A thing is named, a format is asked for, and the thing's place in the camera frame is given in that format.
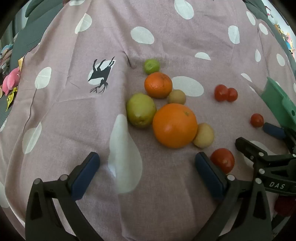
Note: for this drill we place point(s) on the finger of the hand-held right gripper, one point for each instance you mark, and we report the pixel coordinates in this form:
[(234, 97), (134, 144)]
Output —
[(248, 146), (274, 131)]

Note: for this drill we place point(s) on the pink polka dot blanket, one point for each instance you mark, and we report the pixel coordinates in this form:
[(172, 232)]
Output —
[(69, 129)]

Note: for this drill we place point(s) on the large red tomato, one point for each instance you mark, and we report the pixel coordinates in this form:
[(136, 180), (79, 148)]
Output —
[(222, 160)]

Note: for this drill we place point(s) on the dark grey cloth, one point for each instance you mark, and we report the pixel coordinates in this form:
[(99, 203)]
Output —
[(34, 25)]

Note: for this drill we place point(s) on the pink plush toy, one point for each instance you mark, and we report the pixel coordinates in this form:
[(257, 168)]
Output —
[(11, 78)]

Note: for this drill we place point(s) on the small brown kiwi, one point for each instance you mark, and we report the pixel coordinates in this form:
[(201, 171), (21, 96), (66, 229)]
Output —
[(177, 97)]

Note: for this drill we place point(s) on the small green lime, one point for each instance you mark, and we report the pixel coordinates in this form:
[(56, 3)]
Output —
[(152, 66)]

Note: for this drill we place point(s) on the green lemon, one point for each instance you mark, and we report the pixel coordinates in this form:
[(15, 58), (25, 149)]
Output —
[(141, 111)]

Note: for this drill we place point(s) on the small red cherry tomato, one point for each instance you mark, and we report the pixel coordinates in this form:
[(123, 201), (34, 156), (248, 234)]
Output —
[(257, 120)]

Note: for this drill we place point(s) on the small orange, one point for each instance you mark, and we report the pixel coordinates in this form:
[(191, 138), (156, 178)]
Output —
[(158, 85)]

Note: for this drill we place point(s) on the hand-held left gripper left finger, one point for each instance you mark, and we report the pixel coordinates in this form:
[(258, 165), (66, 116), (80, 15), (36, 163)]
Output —
[(86, 171)]

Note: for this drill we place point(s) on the large orange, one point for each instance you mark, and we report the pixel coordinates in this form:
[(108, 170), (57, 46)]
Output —
[(175, 125)]

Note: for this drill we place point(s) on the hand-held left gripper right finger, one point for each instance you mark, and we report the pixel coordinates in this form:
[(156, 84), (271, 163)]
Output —
[(208, 172)]

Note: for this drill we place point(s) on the yellow foil packet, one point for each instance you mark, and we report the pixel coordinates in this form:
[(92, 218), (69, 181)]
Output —
[(11, 98)]

